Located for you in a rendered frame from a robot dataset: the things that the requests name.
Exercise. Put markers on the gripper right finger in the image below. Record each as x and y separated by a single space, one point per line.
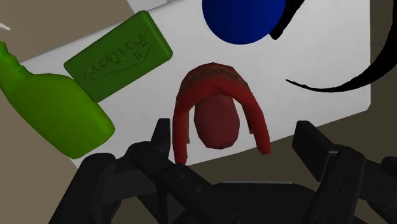
341 173

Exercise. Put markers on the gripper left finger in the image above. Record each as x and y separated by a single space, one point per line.
145 173

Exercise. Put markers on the black curved band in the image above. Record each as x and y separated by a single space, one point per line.
283 21
369 76

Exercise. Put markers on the green spray bottle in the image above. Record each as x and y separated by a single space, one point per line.
55 111

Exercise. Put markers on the red arched object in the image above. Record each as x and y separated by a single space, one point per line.
214 79

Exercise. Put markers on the green rectangular box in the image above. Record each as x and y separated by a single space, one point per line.
118 59

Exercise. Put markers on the white table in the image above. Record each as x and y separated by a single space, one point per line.
310 59

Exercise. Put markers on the blue round object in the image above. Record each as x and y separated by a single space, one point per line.
242 18

